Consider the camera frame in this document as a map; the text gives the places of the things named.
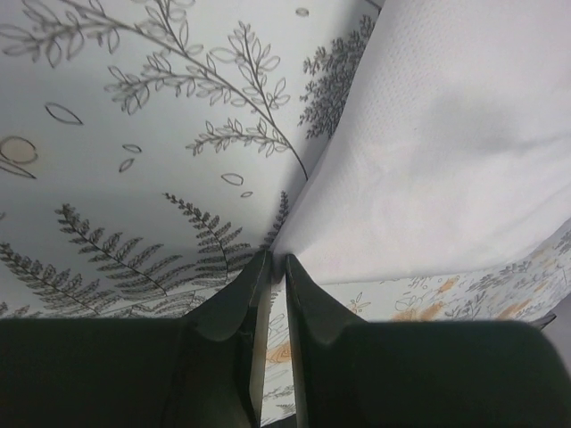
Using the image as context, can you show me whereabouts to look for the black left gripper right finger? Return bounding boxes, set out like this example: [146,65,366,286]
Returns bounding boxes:
[285,255,570,427]

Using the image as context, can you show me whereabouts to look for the floral patterned table mat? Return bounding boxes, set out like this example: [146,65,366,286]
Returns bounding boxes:
[1,1,570,427]

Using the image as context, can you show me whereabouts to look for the white t shirt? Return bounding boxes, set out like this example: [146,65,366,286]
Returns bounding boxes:
[273,1,570,284]

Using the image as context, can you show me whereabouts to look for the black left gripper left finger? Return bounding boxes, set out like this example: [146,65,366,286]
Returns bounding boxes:
[1,251,272,427]

